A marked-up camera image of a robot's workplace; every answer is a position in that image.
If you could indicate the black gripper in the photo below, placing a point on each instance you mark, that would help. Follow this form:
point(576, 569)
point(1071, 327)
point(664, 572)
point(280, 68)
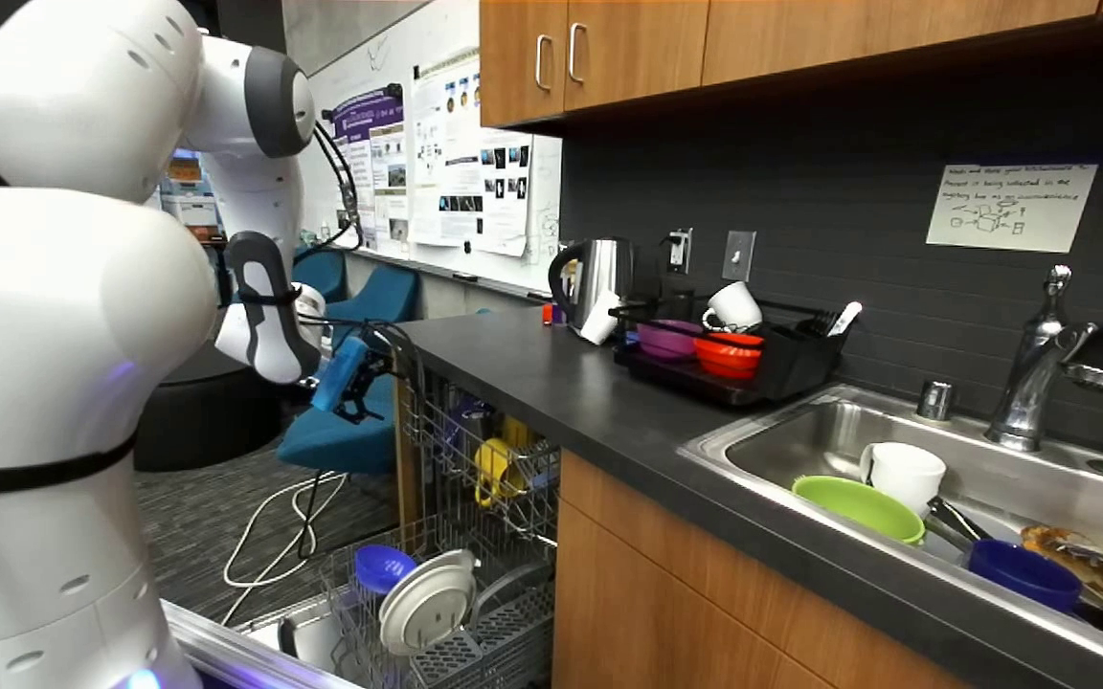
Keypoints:
point(377, 364)

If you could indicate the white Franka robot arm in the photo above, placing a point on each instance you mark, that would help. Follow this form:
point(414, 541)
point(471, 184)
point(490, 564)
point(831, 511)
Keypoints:
point(54, 318)

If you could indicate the blue bowl in dishwasher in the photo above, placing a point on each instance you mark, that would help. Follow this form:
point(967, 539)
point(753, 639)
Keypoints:
point(379, 569)

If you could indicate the black dish drying rack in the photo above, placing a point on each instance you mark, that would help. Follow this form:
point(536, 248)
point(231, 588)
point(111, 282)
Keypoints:
point(785, 364)

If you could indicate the blue armchair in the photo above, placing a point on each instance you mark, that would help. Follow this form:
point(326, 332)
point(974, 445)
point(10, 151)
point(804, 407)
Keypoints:
point(379, 296)
point(323, 268)

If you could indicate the tall yellow mug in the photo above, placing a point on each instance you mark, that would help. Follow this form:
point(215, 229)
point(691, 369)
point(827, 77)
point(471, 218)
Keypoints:
point(522, 438)

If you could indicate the whiteboard with posters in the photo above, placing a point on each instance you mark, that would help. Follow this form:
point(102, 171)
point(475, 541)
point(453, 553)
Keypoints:
point(469, 211)

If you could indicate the small red object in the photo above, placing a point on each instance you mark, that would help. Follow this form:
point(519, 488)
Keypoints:
point(549, 315)

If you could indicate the black round ottoman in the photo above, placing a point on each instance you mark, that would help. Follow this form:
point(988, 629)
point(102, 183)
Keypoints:
point(193, 422)

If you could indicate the electric kettle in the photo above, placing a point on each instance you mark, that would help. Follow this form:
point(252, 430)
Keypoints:
point(593, 290)

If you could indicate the white plate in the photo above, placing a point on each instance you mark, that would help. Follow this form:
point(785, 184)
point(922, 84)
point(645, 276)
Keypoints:
point(425, 604)

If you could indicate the storage shelf with boxes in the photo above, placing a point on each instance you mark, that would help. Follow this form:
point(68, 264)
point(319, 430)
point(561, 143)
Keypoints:
point(189, 194)

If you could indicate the purple bowl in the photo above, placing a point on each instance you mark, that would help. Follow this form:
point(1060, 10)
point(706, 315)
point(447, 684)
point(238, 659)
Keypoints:
point(669, 341)

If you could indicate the narrow wooden cabinet door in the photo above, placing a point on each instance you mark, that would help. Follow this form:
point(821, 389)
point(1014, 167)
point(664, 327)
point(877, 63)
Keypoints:
point(506, 77)

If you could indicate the red bowl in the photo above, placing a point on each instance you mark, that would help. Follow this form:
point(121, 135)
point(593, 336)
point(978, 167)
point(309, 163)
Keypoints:
point(727, 359)

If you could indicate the white mug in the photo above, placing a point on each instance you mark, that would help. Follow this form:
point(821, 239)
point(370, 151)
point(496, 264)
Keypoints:
point(733, 308)

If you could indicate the wooden base cabinet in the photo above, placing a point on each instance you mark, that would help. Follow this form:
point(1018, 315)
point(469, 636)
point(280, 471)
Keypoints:
point(653, 600)

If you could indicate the stainless steel sink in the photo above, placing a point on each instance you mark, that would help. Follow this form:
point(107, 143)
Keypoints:
point(821, 435)

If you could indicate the white utensil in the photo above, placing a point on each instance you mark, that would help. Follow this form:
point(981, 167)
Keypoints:
point(843, 318)

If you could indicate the green bowl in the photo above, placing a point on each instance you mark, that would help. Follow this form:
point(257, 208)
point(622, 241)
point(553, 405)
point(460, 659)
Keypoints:
point(859, 507)

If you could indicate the white cup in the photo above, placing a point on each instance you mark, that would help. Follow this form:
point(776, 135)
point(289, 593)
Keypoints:
point(904, 471)

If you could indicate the chrome soap dispenser stub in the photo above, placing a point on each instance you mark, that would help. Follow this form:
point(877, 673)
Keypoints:
point(935, 401)

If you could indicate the wide wooden cabinet door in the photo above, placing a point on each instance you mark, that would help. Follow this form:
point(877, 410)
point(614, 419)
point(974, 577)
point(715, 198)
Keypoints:
point(859, 26)

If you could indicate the chrome faucet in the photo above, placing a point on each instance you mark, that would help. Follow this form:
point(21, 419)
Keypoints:
point(1029, 383)

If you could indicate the white paper note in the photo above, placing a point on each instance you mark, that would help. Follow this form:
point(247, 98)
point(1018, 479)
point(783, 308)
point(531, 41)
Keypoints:
point(1014, 208)

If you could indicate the blue bowl in sink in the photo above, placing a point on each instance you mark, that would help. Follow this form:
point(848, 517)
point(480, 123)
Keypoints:
point(1024, 572)

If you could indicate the wall power outlet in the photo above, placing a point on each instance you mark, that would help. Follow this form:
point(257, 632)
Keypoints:
point(681, 251)

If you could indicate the wall switch plate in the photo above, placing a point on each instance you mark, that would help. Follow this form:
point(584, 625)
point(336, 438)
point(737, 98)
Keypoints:
point(737, 255)

